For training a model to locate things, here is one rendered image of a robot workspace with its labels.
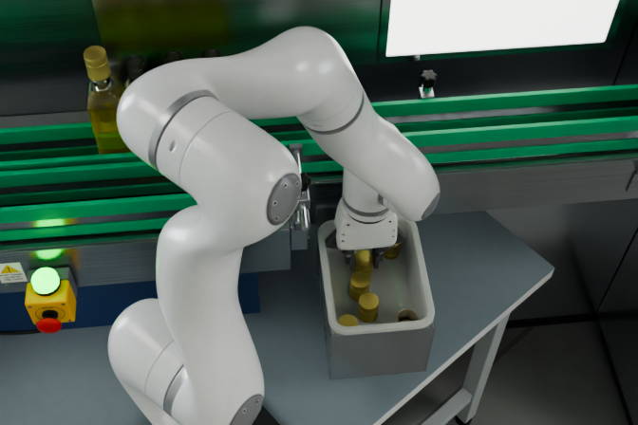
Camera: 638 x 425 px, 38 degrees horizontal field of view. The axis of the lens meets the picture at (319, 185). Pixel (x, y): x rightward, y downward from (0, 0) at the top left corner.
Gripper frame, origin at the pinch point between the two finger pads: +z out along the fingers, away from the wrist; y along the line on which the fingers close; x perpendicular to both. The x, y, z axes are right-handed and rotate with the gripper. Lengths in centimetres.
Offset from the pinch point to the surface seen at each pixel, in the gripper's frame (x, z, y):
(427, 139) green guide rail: -13.8, -13.4, -12.3
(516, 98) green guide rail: -21.2, -14.2, -29.5
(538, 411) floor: -10, 99, -53
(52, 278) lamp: 1, -4, 52
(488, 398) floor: -15, 99, -41
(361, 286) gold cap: 5.8, 0.3, 1.2
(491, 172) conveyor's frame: -12.0, -5.4, -24.2
